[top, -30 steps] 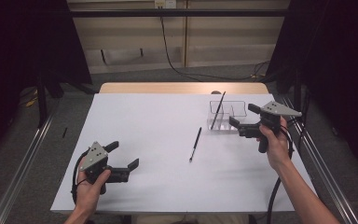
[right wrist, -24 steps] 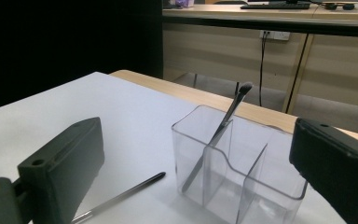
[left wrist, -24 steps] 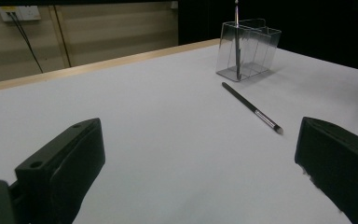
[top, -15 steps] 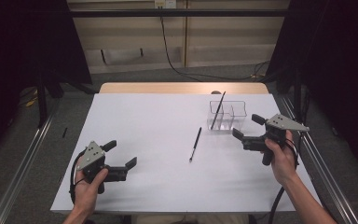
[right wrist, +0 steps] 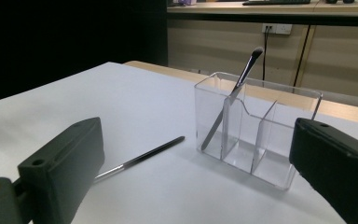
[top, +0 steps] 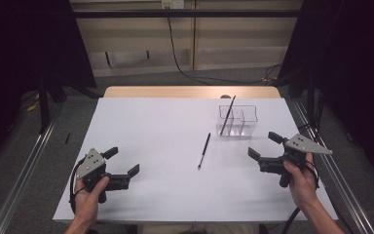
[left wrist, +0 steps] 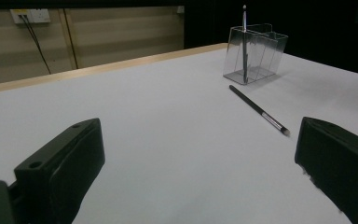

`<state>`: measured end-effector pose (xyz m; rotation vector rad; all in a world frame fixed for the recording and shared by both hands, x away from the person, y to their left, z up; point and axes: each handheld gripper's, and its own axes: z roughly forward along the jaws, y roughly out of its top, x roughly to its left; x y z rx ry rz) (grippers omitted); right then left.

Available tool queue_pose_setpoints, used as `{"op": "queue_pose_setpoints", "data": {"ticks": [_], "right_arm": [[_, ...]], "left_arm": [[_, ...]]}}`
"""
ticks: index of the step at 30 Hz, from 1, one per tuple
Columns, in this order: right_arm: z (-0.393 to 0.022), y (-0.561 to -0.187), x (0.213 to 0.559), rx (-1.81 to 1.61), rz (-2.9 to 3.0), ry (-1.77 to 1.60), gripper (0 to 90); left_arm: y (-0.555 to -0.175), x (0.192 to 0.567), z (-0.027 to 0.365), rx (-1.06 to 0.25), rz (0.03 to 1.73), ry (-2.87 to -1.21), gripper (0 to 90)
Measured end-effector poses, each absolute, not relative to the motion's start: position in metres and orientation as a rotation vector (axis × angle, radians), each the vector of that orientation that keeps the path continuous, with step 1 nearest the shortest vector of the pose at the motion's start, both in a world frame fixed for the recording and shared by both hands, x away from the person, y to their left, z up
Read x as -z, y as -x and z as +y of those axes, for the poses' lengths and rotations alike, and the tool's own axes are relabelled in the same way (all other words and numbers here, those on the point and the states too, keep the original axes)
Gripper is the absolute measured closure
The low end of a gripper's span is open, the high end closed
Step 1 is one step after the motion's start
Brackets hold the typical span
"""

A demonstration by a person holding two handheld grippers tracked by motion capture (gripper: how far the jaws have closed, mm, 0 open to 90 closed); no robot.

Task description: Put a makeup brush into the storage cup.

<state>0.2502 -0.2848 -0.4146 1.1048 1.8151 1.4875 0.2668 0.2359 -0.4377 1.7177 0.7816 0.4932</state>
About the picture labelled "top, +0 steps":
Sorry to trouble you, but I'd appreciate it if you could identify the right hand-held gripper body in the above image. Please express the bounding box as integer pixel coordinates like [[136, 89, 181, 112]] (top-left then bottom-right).
[[258, 134, 334, 189]]

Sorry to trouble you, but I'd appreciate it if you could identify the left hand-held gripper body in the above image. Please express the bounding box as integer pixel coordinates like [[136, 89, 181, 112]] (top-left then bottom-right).
[[76, 147, 131, 204]]

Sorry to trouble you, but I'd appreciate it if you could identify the clear acrylic organizer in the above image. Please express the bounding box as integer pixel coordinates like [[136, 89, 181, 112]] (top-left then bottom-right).
[[216, 104, 259, 137]]

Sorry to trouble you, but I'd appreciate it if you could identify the black makeup brush silver ferrule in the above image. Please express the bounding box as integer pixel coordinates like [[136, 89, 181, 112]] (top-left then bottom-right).
[[219, 95, 237, 137]]

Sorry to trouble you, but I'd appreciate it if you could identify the thin black makeup brush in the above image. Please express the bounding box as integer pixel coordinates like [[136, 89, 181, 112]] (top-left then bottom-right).
[[197, 132, 212, 171]]

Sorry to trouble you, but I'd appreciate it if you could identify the person's right hand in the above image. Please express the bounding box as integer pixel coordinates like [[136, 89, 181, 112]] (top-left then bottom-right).
[[282, 152, 319, 211]]

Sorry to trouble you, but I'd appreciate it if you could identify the person's left hand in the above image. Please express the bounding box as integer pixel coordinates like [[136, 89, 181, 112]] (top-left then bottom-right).
[[73, 165, 110, 225]]

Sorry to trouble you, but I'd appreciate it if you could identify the white table cover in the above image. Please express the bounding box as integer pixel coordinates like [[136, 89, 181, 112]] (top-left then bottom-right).
[[52, 97, 339, 224]]

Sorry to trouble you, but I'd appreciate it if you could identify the black metal stand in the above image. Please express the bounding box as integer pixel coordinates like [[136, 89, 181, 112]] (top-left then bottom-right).
[[37, 71, 52, 135]]

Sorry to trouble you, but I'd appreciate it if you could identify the wooden table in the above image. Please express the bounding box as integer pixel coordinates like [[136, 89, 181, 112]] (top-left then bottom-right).
[[102, 85, 281, 99]]

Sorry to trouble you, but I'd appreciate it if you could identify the black curtain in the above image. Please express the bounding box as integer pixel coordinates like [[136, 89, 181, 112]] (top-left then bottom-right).
[[277, 0, 374, 186], [0, 0, 96, 164]]

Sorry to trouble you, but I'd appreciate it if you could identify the black horizontal bar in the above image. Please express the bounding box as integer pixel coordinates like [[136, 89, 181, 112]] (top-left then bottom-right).
[[72, 9, 303, 19]]

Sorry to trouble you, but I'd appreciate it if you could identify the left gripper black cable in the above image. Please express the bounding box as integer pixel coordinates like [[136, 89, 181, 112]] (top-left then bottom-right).
[[68, 155, 89, 215]]

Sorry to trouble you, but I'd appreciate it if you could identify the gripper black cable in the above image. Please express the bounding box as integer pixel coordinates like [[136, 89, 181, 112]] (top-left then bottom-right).
[[68, 155, 89, 215], [280, 162, 320, 234]]

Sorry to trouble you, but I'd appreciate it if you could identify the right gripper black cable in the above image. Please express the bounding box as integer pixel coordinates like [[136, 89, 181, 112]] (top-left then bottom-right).
[[280, 162, 320, 234]]

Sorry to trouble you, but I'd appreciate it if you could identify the metal floor rail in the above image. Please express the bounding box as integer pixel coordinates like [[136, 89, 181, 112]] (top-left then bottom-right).
[[0, 106, 62, 234], [291, 98, 374, 234]]

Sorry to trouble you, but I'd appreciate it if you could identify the black wall cable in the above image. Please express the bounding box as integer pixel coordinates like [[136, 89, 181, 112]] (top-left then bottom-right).
[[166, 16, 283, 86]]

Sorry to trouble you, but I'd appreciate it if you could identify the white wall outlet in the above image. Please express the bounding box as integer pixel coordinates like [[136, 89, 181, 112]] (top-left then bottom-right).
[[161, 0, 185, 10]]

